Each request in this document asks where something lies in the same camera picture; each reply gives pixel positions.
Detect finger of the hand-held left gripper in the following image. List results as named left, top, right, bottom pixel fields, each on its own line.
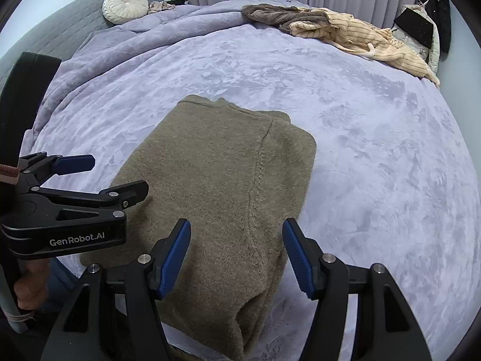
left=32, top=180, right=150, bottom=222
left=17, top=153, right=96, bottom=182

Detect brown fleece garment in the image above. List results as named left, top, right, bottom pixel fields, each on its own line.
left=240, top=4, right=331, bottom=34

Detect person's left hand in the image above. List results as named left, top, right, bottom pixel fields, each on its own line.
left=14, top=259, right=52, bottom=312

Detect black speckled cloth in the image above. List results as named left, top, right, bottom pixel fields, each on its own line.
left=394, top=8, right=437, bottom=49

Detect grey quilted headboard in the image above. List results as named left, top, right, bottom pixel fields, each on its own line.
left=0, top=0, right=164, bottom=83

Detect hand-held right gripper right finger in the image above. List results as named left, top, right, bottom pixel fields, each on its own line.
left=282, top=217, right=433, bottom=361

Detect cream striped garment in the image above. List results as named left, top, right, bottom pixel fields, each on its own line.
left=289, top=11, right=440, bottom=89

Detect round white pleated pillow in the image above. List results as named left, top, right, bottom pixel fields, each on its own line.
left=102, top=0, right=150, bottom=25

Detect small beige patterned cloth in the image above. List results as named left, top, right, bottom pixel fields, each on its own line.
left=147, top=1, right=176, bottom=15

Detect lavender plush blanket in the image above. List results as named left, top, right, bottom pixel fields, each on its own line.
left=20, top=0, right=475, bottom=361

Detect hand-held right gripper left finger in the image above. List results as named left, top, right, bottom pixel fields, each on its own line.
left=41, top=218, right=192, bottom=361

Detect olive brown knit sweater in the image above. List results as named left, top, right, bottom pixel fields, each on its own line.
left=80, top=95, right=317, bottom=361

